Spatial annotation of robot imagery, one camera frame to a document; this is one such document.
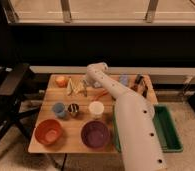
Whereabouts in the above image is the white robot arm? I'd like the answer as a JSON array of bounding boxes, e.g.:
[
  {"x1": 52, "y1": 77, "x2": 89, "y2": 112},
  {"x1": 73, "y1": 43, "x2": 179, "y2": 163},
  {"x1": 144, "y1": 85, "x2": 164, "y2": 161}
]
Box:
[{"x1": 84, "y1": 62, "x2": 167, "y2": 171}]

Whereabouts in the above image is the purple bowl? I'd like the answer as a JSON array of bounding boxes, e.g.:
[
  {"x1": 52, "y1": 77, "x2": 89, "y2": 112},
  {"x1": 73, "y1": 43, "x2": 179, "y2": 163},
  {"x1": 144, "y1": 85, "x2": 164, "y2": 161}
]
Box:
[{"x1": 81, "y1": 120, "x2": 110, "y2": 149}]

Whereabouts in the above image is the orange bowl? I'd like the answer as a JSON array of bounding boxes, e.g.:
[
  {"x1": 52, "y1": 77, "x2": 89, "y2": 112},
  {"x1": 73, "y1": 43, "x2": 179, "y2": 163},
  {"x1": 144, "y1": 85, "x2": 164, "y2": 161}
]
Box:
[{"x1": 35, "y1": 119, "x2": 62, "y2": 146}]

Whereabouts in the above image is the peeled banana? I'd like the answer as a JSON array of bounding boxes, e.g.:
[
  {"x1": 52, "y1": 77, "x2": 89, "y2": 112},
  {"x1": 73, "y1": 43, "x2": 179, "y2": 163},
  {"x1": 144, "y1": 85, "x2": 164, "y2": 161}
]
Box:
[{"x1": 66, "y1": 78, "x2": 76, "y2": 95}]

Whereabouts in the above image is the blue cloth left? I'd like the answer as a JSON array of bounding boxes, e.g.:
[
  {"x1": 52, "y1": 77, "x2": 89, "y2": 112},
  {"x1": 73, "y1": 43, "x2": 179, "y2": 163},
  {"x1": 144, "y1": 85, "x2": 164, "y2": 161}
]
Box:
[{"x1": 93, "y1": 82, "x2": 102, "y2": 88}]

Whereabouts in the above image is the orange apple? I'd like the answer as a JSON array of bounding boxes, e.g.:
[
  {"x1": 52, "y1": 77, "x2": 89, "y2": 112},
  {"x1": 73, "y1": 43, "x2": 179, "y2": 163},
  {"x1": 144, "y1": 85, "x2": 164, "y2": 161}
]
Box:
[{"x1": 55, "y1": 76, "x2": 68, "y2": 88}]

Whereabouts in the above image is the shiny metal cup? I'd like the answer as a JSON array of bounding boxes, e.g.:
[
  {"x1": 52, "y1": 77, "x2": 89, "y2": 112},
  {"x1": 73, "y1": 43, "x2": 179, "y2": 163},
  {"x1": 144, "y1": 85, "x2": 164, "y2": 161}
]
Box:
[{"x1": 68, "y1": 103, "x2": 79, "y2": 118}]

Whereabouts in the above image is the orange carrot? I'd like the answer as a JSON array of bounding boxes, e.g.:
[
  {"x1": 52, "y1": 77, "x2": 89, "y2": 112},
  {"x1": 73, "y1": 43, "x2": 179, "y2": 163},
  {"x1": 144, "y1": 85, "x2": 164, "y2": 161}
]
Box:
[{"x1": 93, "y1": 90, "x2": 108, "y2": 101}]

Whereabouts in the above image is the white cup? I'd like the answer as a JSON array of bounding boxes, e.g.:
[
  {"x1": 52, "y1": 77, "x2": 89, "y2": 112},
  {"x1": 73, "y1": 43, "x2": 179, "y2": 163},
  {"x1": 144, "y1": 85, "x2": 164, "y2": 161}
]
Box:
[{"x1": 88, "y1": 101, "x2": 104, "y2": 119}]

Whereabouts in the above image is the blue cup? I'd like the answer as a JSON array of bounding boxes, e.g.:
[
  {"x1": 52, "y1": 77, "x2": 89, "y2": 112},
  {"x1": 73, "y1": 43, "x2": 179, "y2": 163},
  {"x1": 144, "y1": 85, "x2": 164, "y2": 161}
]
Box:
[{"x1": 52, "y1": 103, "x2": 66, "y2": 118}]

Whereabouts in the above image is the black office chair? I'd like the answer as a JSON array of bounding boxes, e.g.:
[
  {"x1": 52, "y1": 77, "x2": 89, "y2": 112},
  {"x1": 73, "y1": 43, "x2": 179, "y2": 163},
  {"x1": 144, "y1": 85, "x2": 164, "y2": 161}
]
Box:
[{"x1": 0, "y1": 63, "x2": 39, "y2": 140}]

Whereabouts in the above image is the green plastic tray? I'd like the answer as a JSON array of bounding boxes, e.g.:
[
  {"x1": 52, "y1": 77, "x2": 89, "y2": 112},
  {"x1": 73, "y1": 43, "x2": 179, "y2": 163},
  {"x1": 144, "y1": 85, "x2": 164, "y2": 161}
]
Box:
[{"x1": 112, "y1": 104, "x2": 184, "y2": 154}]

